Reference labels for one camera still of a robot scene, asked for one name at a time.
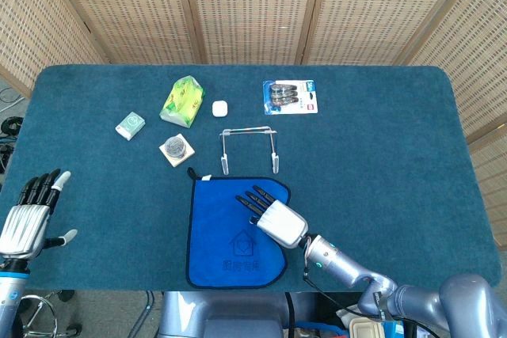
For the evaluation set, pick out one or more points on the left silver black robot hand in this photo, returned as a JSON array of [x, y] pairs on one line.
[[24, 231]]

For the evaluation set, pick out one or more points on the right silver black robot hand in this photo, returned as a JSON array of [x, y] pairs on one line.
[[281, 223]]

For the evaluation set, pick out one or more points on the blue microfiber cloth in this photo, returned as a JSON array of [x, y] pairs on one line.
[[214, 235]]

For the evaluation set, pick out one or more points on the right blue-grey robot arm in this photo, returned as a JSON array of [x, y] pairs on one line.
[[344, 263]]

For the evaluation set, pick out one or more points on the chrome stool base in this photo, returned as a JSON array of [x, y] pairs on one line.
[[39, 306]]

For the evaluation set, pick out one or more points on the black storage bin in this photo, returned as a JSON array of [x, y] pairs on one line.
[[328, 301]]

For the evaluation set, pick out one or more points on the blue-grey robot torso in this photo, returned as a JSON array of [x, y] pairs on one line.
[[222, 314]]

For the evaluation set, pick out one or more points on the white crumpled cloth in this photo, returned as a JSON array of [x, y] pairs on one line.
[[346, 314]]

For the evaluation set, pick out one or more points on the blue fabric bag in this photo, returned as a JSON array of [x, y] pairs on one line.
[[321, 330]]

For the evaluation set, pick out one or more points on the teal table mat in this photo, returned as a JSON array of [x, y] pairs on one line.
[[376, 156]]

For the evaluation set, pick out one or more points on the blue blister card of clips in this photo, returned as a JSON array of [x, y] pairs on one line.
[[289, 96]]

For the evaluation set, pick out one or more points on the small white rounded case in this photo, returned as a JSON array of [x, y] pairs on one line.
[[220, 108]]

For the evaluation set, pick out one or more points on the beige lidded food box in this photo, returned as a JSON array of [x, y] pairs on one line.
[[366, 330]]

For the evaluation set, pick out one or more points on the small green white box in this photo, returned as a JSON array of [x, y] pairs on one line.
[[130, 125]]

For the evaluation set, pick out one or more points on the blue pump bottle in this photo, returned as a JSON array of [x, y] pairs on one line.
[[392, 330]]

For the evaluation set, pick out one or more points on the green tissue pack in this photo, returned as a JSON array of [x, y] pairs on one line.
[[182, 100]]

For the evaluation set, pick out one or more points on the bamboo folding screen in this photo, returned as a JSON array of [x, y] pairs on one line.
[[253, 9]]

